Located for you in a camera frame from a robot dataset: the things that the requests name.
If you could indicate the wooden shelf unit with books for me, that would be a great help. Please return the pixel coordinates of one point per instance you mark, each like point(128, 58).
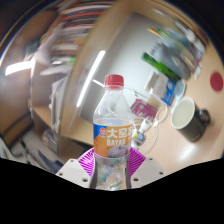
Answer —
point(100, 26)

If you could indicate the white and blue carton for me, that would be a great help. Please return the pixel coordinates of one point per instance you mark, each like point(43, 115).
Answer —
point(161, 87)

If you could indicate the flat round red coaster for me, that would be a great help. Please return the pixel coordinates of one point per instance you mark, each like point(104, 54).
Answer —
point(216, 81)

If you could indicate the black mug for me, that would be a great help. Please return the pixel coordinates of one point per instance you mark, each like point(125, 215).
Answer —
point(196, 125)

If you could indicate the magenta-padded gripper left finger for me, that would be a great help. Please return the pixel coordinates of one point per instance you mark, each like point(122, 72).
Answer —
point(71, 171)

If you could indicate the overhead light bar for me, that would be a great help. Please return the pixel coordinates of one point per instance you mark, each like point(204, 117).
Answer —
point(18, 68)

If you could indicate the pink pouch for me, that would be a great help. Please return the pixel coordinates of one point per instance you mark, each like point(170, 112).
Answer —
point(143, 109)

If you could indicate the under-shelf light bar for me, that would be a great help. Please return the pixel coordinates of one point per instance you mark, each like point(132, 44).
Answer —
point(90, 78)

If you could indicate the clear red-capped drink bottle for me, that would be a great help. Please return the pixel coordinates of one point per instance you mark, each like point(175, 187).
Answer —
point(113, 133)

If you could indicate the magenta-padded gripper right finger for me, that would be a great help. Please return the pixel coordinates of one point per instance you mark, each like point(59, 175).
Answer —
point(148, 170)

